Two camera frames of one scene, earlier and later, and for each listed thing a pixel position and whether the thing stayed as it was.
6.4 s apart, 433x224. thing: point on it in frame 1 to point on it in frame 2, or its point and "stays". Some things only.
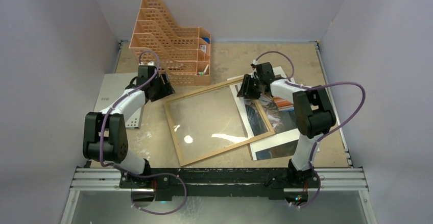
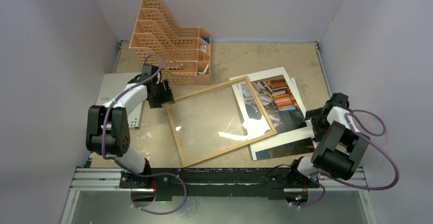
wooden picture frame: [169, 115] stays
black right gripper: [248, 86] to [313, 120]
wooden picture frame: [210, 120] stays
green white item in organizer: [202, 73] stays
